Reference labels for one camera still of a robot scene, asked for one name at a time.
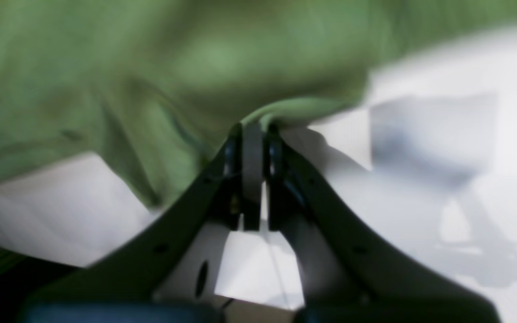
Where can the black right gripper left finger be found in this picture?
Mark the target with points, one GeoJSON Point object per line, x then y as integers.
{"type": "Point", "coordinates": [167, 273]}

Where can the green t-shirt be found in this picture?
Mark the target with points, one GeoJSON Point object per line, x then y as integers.
{"type": "Point", "coordinates": [154, 85]}

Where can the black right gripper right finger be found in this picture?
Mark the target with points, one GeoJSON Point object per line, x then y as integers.
{"type": "Point", "coordinates": [348, 273]}

